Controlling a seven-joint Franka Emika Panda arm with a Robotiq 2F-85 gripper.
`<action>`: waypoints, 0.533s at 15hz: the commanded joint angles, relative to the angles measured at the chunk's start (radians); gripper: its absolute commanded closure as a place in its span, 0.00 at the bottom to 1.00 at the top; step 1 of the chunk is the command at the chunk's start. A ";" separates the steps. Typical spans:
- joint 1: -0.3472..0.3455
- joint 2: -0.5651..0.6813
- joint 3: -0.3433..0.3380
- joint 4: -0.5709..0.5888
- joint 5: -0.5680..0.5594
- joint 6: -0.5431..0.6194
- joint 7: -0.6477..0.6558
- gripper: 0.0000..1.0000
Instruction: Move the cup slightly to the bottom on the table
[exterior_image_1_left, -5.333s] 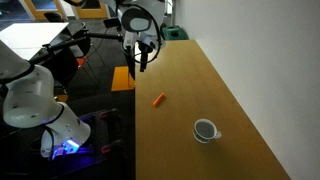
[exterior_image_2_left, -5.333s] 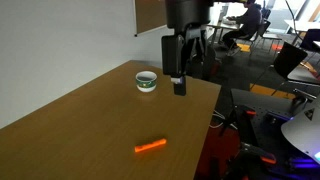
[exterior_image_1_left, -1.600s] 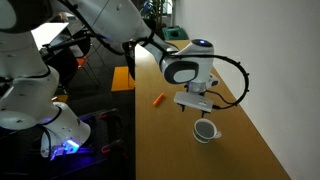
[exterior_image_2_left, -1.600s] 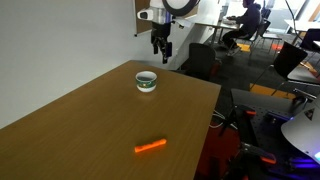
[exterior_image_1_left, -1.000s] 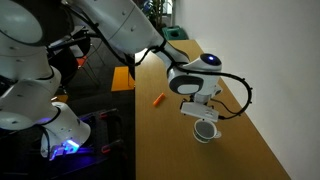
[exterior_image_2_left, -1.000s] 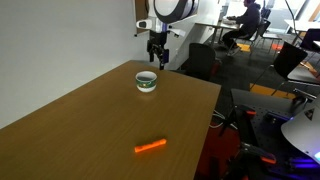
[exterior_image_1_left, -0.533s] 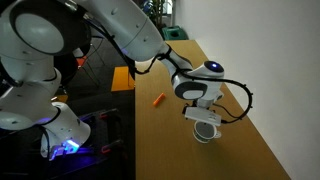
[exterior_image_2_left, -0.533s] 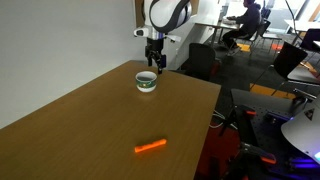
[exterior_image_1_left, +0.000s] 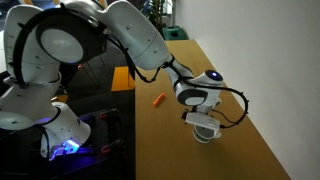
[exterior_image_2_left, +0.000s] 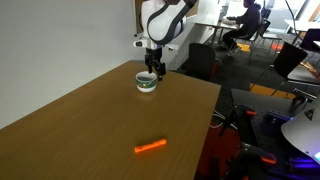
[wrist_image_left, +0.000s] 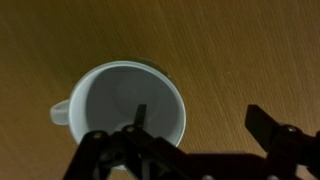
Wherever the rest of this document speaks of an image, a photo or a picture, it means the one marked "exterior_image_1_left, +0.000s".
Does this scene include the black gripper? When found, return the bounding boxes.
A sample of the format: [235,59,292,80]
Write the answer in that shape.
[195,126,215,140]

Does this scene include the white ceramic cup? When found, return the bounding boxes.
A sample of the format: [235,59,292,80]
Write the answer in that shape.
[193,127,222,145]

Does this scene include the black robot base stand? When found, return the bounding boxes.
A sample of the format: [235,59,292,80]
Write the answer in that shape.
[0,107,136,180]

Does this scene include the orange marker pen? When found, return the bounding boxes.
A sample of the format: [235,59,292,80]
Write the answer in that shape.
[152,92,167,108]

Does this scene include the red clamp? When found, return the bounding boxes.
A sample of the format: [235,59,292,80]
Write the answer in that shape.
[99,111,118,122]
[100,139,124,155]

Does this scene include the orange square stool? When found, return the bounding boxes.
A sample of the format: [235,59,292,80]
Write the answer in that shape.
[110,65,136,93]

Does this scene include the thin dark chair legs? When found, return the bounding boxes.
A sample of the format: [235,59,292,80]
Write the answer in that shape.
[66,60,102,89]

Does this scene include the green potted plant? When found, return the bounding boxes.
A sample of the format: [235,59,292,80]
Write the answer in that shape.
[145,0,174,30]

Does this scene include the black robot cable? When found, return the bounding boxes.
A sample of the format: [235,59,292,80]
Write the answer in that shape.
[9,7,250,130]

